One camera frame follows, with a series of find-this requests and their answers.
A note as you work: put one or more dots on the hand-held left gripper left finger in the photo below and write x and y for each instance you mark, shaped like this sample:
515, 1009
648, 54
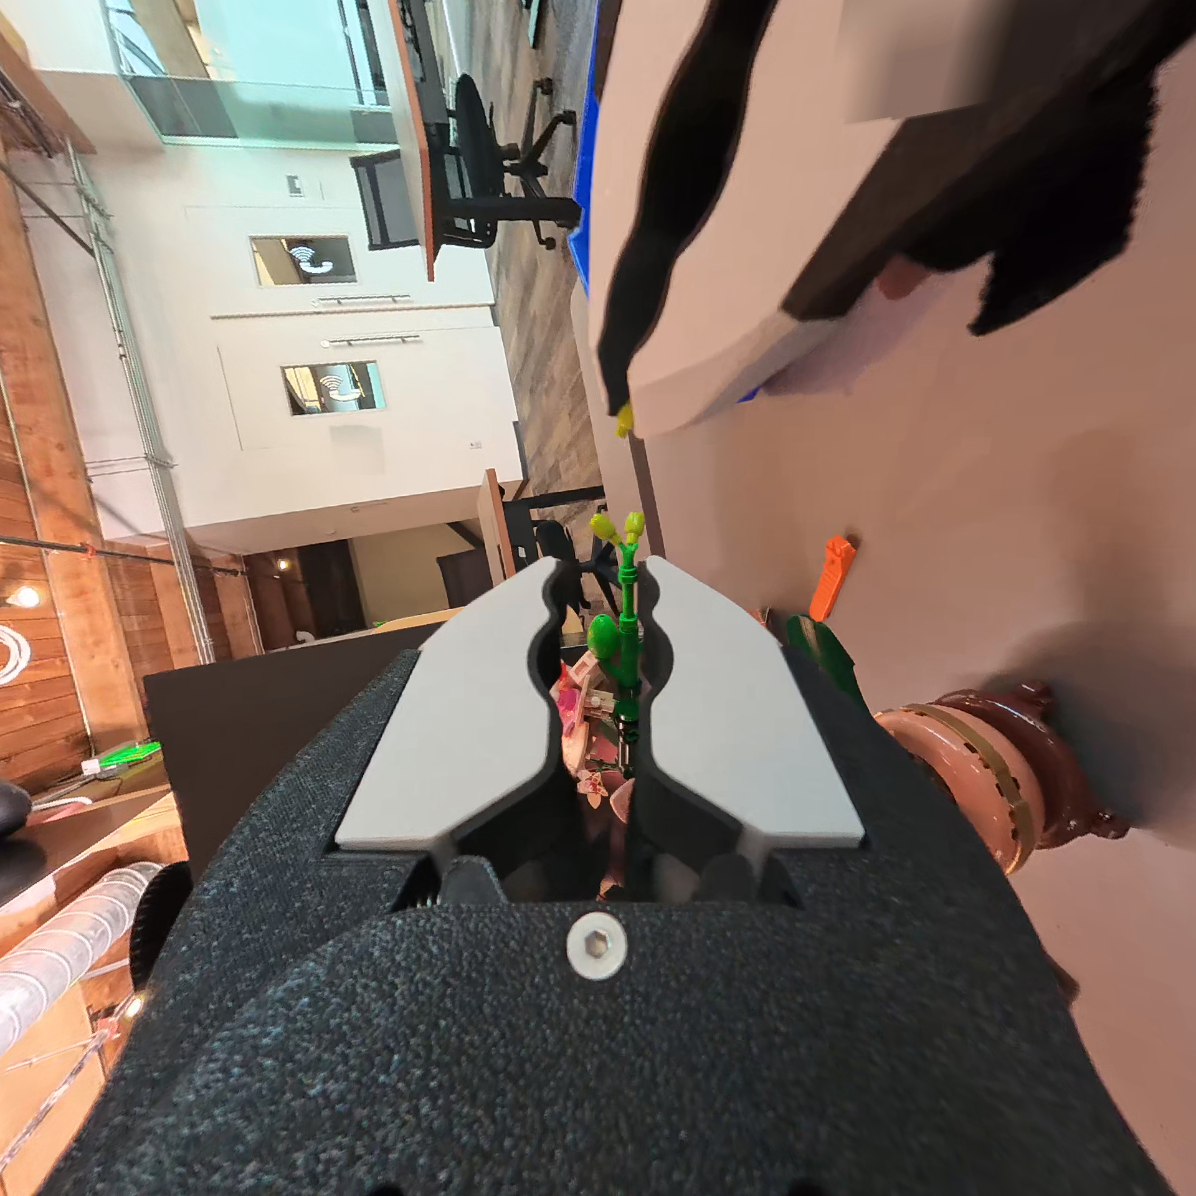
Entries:
448, 728

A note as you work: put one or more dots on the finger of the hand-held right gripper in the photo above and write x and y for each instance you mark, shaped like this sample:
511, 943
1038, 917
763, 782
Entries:
746, 215
616, 169

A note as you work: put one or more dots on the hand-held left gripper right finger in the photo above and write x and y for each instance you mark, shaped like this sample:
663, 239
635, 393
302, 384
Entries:
746, 737

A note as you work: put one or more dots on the toy brick orchid stem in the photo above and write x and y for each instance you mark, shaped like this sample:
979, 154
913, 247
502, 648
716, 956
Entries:
627, 598

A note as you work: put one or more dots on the yellow-green toy brick bud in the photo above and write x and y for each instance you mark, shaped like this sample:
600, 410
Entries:
622, 423

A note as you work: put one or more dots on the long background desk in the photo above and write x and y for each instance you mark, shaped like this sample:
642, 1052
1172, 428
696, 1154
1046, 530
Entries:
420, 139

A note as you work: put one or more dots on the grey desk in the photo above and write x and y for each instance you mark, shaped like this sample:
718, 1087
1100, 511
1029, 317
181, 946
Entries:
981, 485

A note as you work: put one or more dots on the blue bin with compartments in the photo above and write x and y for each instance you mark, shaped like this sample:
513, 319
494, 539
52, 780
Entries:
583, 187

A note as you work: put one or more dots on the green toy brick leaves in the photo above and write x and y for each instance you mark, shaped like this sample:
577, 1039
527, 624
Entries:
826, 654

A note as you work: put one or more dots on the black office chair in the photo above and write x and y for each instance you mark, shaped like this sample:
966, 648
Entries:
466, 160

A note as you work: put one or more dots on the black upright panel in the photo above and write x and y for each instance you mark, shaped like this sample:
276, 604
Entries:
279, 709

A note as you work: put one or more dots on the orange brick separator tool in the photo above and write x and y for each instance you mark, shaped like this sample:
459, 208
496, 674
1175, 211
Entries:
831, 580

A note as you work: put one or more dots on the white door with window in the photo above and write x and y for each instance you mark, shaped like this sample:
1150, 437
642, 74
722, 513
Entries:
411, 261
411, 393

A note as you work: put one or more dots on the silver flexible duct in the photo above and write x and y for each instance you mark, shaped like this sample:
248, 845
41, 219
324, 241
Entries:
65, 943

